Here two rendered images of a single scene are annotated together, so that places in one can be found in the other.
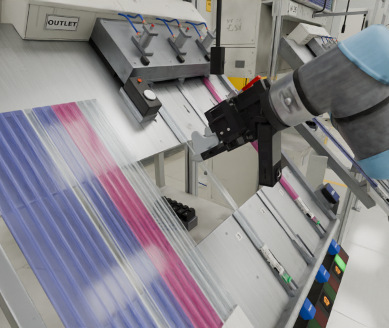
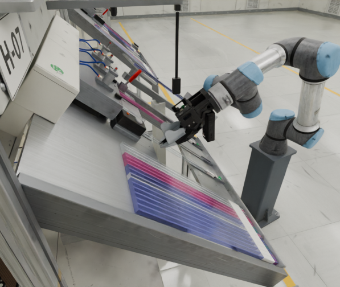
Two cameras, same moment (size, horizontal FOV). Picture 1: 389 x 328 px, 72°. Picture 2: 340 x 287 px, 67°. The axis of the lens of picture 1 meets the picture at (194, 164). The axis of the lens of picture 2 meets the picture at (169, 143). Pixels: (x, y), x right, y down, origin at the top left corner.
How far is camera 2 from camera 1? 0.58 m
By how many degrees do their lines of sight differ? 48
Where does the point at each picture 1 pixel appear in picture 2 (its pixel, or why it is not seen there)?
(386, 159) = (257, 110)
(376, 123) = (255, 99)
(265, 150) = (212, 124)
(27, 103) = (119, 171)
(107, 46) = (89, 96)
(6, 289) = (222, 250)
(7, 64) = (82, 152)
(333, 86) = (245, 91)
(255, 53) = not seen: hidden behind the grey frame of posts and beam
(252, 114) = (203, 109)
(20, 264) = not seen: outside the picture
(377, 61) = (259, 79)
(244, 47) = not seen: hidden behind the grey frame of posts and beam
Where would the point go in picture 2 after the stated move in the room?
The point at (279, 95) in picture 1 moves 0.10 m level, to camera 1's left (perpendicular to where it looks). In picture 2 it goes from (222, 99) to (204, 113)
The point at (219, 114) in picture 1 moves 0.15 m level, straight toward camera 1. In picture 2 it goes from (185, 115) to (231, 135)
